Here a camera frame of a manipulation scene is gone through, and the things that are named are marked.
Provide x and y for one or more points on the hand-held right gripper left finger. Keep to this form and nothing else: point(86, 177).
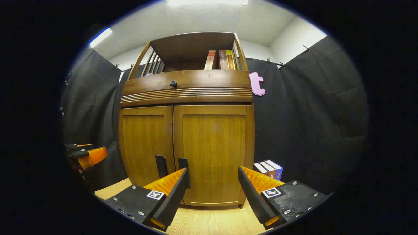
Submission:
point(173, 202)

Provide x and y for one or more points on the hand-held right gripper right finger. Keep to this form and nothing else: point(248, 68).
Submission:
point(254, 199)

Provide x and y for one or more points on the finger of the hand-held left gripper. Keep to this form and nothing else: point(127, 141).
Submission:
point(94, 156)
point(78, 147)

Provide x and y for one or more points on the wooden double-door shoe cabinet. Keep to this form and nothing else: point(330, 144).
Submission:
point(196, 45)

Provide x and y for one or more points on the wooden cabinet drawer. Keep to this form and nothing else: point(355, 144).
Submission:
point(202, 80)

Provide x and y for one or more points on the light brown book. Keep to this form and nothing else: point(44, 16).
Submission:
point(268, 169)

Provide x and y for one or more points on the blue book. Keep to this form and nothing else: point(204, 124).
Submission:
point(277, 169)

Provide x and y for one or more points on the black backdrop cloth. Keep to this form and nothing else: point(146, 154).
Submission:
point(310, 114)

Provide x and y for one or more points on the black round drawer knob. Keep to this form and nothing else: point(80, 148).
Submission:
point(173, 84)

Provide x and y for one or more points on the long ceiling light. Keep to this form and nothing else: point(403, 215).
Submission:
point(100, 37)

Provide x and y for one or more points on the yellow book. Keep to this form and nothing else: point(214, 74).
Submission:
point(230, 60)

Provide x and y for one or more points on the dark brown book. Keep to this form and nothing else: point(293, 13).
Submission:
point(223, 60)

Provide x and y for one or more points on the wide ceiling light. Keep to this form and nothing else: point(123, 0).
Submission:
point(207, 2)

